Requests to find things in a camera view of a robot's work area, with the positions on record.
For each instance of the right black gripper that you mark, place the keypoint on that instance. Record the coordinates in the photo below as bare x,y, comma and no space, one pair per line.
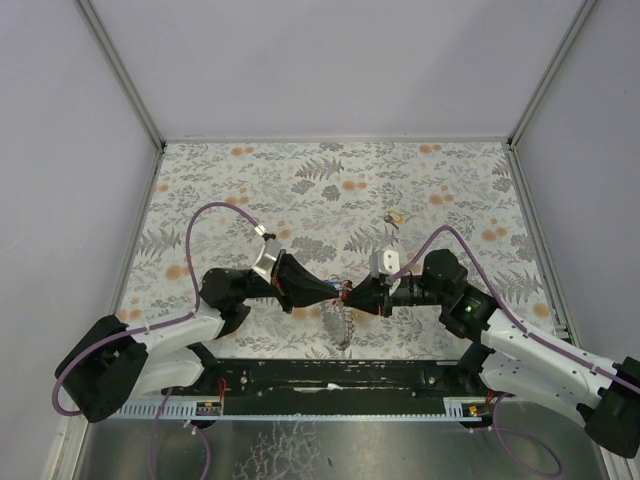
386,295

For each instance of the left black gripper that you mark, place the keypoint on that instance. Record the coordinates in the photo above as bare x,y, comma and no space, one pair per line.
282,281

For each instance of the yellow key tag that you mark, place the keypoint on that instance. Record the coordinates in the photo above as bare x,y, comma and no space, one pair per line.
394,219

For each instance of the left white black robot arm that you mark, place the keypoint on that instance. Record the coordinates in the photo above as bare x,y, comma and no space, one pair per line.
113,361

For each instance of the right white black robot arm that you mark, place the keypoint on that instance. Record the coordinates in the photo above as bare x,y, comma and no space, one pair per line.
509,354

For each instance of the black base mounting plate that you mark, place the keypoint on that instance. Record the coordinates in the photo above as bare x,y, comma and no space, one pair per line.
338,390

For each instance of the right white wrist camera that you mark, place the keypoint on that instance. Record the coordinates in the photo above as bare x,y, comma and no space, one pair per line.
384,263

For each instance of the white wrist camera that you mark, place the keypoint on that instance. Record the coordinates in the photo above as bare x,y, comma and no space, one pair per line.
384,263
268,256

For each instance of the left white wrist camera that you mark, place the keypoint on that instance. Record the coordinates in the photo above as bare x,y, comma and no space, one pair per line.
268,256

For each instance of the left aluminium frame post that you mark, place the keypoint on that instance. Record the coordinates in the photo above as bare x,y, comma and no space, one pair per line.
107,48

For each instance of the aluminium frame post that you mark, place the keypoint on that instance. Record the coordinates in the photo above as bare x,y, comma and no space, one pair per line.
573,32
107,48

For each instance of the right aluminium frame post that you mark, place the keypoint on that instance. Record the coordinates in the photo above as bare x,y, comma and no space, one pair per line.
573,32

